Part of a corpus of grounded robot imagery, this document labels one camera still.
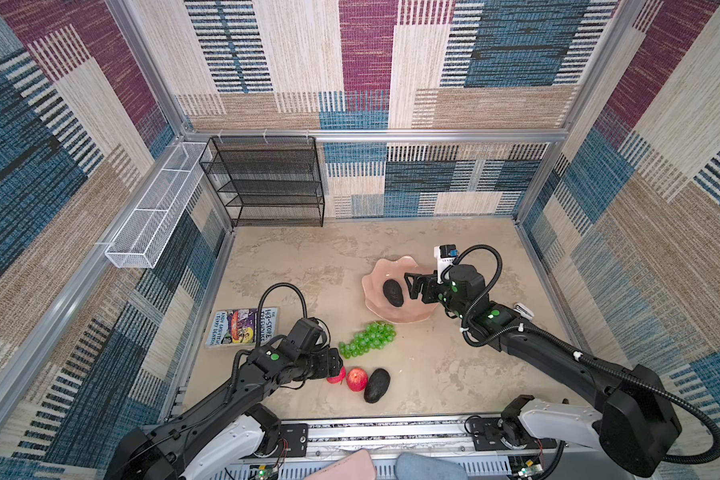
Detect red fake peach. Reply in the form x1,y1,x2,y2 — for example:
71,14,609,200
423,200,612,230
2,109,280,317
327,367,347,384

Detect dark avocado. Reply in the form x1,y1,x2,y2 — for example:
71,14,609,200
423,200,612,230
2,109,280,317
382,279,404,308
364,368,391,404

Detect red fake apple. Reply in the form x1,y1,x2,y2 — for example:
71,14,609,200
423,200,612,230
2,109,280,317
346,367,369,392

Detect green fake grape bunch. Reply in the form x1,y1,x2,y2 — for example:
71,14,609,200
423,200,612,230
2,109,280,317
338,321,397,359

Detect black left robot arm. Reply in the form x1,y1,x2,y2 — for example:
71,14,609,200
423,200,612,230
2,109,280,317
104,317,343,479

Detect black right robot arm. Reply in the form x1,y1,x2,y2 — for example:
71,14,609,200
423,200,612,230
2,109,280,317
404,265,682,477

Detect pink scalloped fruit bowl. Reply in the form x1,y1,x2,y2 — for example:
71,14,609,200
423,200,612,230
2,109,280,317
362,256,435,324

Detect colourful comic book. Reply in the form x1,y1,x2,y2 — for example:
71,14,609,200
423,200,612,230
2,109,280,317
205,307,279,348

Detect pink object front edge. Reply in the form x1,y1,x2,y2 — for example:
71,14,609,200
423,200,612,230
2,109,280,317
305,449,377,480

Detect blue denim object front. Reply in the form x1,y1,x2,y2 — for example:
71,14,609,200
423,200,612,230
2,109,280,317
395,453,468,480

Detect black mesh shelf rack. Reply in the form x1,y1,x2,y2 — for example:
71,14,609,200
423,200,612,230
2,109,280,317
199,136,325,227

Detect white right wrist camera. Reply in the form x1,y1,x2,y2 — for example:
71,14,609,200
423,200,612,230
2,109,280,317
434,244,459,281

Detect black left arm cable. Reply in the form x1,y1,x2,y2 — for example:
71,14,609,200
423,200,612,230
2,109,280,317
254,282,309,349

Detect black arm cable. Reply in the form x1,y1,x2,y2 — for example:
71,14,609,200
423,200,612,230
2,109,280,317
452,244,720,465
254,282,309,349

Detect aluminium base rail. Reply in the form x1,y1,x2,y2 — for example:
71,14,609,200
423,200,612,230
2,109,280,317
279,413,558,462

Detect white wire wall basket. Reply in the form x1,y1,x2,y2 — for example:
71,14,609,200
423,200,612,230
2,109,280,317
105,142,205,269

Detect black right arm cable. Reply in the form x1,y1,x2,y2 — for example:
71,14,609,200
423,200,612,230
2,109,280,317
452,244,720,465

